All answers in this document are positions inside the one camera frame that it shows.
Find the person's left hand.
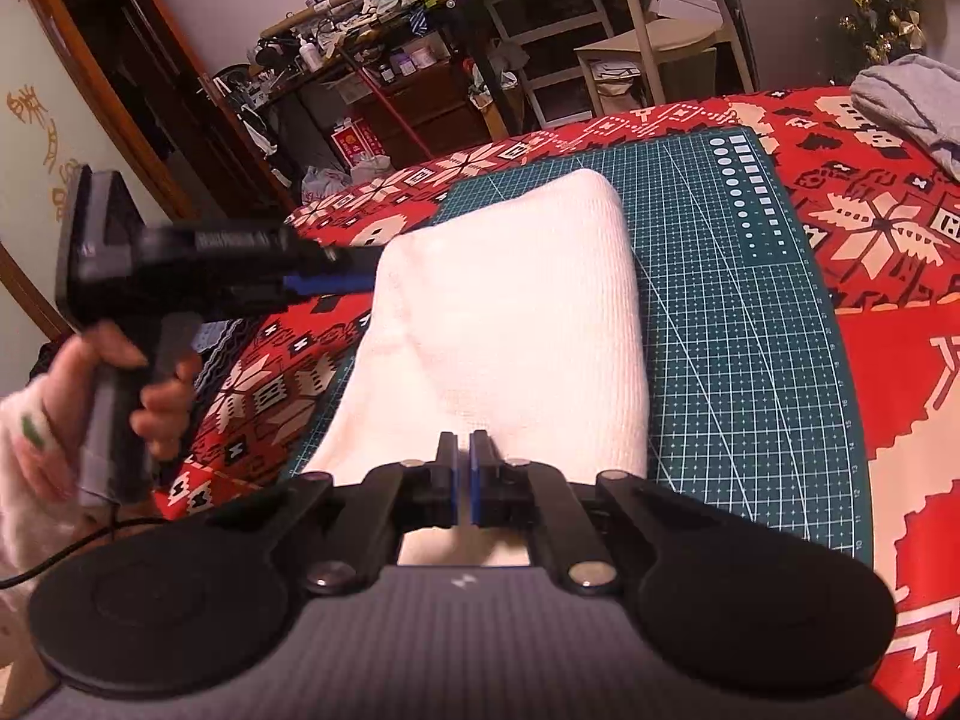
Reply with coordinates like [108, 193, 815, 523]
[30, 319, 203, 500]

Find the red handled broom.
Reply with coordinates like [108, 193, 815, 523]
[337, 45, 436, 162]

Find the grey hoodie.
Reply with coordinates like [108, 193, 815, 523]
[851, 52, 960, 181]

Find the green cutting mat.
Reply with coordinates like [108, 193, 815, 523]
[277, 127, 875, 567]

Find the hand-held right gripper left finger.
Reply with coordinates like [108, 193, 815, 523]
[202, 433, 461, 595]

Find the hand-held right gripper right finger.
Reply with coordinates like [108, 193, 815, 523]
[470, 430, 732, 596]

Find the wooden door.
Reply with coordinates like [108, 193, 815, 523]
[34, 0, 293, 226]

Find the beige chair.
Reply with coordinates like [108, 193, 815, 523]
[574, 0, 755, 113]

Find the white drawer rack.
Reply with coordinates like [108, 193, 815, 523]
[487, 0, 612, 128]

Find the person's left forearm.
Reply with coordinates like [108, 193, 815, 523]
[0, 375, 98, 616]

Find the red patterned blanket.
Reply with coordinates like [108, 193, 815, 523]
[154, 86, 960, 720]

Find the wooden drawer cabinet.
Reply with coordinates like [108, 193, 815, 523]
[367, 64, 488, 162]

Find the trash bin with white liner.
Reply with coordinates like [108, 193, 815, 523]
[589, 56, 642, 117]

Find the white plastic bag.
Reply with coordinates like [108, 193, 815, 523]
[300, 157, 391, 203]

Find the gold tinsel Christmas tree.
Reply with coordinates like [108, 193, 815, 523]
[840, 0, 927, 65]

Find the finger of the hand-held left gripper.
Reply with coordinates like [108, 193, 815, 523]
[283, 274, 378, 301]
[292, 244, 385, 278]

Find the red and white box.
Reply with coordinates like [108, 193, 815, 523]
[332, 118, 387, 170]

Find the white knit sweater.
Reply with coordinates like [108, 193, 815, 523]
[300, 169, 650, 567]

